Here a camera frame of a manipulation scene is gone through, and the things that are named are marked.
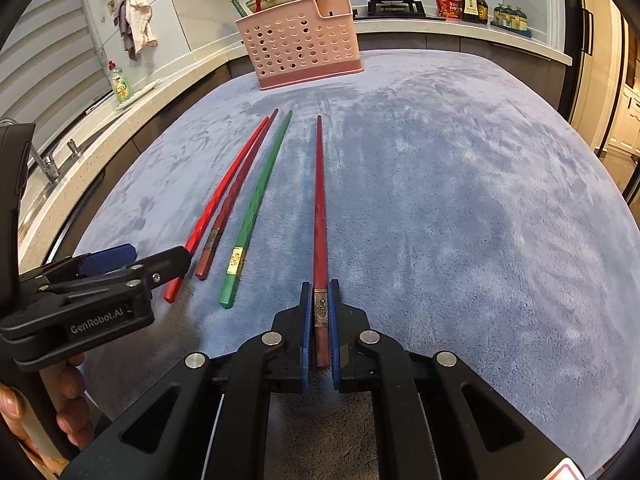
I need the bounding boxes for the pink perforated utensil holder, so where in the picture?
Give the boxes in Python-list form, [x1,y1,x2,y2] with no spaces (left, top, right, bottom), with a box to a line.
[235,0,364,92]

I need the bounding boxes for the green dish soap bottle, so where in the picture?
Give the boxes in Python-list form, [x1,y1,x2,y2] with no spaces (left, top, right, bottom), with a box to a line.
[107,60,135,105]

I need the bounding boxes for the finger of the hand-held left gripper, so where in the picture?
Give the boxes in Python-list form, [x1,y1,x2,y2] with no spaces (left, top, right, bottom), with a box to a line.
[20,243,139,287]
[37,245,194,307]

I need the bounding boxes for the tall cabinet door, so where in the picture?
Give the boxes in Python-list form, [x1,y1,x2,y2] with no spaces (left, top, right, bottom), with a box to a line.
[562,0,626,161]

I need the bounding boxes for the cream cabinet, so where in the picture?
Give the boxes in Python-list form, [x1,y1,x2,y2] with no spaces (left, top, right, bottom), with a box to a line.
[602,75,640,201]

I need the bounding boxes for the dark red chopstick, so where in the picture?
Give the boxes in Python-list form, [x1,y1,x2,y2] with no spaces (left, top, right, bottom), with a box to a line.
[194,108,280,281]

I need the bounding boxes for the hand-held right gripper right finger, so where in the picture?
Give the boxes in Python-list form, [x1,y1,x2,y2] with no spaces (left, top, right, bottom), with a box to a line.
[327,280,576,480]

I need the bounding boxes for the purple hanging cloth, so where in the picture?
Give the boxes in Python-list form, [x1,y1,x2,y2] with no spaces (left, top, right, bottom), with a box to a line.
[112,0,138,61]

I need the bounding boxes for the white hanging towel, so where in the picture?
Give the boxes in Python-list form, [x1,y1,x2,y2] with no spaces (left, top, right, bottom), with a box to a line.
[125,0,158,46]

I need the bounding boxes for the maroon chopstick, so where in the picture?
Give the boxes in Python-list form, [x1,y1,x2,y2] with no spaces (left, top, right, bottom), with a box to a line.
[312,115,332,370]

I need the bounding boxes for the black gas stove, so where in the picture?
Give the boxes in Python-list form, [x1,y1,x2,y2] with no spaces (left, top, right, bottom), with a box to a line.
[350,0,446,22]

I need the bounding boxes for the window blinds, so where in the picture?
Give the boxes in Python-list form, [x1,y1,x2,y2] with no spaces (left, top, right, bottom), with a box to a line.
[0,0,113,126]

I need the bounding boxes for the grey-blue fleece blanket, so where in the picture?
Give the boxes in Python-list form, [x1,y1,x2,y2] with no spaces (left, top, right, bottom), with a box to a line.
[75,49,640,478]

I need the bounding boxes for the white speckled kitchen counter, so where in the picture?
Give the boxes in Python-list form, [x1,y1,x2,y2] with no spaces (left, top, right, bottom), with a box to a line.
[17,10,573,256]

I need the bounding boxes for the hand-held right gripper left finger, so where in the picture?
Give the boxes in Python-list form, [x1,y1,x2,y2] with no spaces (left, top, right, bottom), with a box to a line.
[62,280,313,480]

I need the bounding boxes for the chrome kitchen faucet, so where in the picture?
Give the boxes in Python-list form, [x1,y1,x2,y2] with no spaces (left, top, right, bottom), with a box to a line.
[0,117,62,186]

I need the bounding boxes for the person's left hand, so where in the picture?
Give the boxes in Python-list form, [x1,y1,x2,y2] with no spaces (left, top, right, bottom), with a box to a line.
[0,352,98,466]

